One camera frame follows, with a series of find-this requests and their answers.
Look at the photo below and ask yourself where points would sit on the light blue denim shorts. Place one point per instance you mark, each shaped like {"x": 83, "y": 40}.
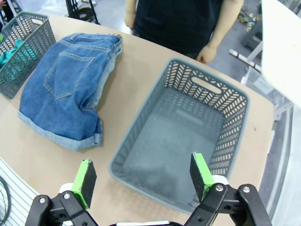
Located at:
{"x": 110, "y": 64}

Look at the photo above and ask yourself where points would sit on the person's left hand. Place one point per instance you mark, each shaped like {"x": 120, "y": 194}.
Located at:
{"x": 207, "y": 54}

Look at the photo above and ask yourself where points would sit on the grey plastic basket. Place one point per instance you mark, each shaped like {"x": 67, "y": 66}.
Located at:
{"x": 169, "y": 146}
{"x": 28, "y": 54}

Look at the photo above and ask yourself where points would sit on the person in black t-shirt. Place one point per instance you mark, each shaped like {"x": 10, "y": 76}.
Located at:
{"x": 174, "y": 23}

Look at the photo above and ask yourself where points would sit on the black tripod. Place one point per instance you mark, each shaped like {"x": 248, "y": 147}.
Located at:
{"x": 75, "y": 9}

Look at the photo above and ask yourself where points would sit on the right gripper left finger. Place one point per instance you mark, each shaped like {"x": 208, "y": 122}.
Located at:
{"x": 85, "y": 183}

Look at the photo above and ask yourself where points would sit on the person's right forearm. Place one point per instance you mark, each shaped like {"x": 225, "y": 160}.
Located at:
{"x": 131, "y": 5}

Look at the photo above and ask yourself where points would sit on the dark blue denim shorts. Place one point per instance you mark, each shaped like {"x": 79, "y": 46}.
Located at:
{"x": 65, "y": 94}

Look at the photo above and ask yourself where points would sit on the person's right hand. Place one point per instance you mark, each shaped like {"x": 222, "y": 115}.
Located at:
{"x": 130, "y": 21}

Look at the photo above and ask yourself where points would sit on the white ribbed base plate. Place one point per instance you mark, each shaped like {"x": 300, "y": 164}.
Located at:
{"x": 21, "y": 195}

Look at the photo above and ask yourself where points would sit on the white table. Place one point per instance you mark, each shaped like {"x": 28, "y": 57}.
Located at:
{"x": 282, "y": 47}

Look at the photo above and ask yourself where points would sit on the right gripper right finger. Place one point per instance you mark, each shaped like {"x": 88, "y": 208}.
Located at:
{"x": 200, "y": 174}

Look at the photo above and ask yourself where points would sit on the teal garment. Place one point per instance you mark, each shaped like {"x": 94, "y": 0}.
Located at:
{"x": 9, "y": 57}

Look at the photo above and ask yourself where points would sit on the person's left forearm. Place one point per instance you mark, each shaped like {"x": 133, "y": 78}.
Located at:
{"x": 225, "y": 21}

